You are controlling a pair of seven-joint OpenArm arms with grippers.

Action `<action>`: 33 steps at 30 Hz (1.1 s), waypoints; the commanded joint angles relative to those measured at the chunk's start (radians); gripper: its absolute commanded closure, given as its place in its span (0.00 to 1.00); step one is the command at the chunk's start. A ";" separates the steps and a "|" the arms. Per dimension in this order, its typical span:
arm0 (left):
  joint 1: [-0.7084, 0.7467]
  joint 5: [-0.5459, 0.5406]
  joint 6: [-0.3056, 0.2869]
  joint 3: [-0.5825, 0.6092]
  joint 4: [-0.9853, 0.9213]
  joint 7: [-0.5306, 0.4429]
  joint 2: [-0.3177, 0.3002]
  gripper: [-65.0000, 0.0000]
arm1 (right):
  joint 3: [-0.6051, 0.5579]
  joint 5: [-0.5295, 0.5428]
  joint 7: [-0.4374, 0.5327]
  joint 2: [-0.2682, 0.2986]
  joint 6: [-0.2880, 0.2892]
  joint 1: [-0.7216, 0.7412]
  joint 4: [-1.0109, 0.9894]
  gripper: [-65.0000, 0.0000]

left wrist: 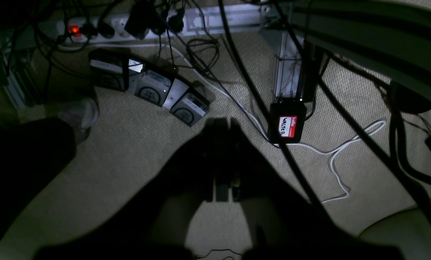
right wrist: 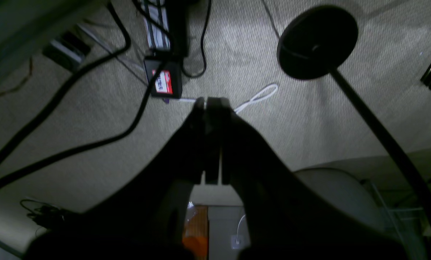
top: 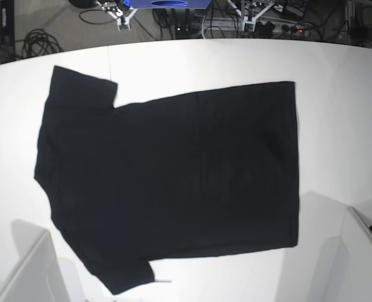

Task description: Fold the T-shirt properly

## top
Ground black T-shirt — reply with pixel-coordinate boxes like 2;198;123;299
34;67;300;294

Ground white power strip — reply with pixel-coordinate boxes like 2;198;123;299
203;17;309;38

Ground blue box with oval logo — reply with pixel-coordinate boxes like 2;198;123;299
130;0;211;9

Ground white partition panel left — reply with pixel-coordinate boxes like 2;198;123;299
0;220;70;302

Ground white partition panel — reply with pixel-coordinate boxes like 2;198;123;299
0;220;70;302
338;207;372;301

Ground white partition panel right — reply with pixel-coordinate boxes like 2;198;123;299
338;207;372;301

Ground black flat box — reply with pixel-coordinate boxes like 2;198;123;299
0;0;15;45

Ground white frame bracket left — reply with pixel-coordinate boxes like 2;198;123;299
98;0;138;31

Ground white frame bracket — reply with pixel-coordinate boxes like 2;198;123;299
234;1;275;32
98;0;138;31

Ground white frame bracket right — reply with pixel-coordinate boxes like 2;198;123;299
234;1;275;32

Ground coiled black cable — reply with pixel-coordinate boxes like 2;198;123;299
21;28;64;60

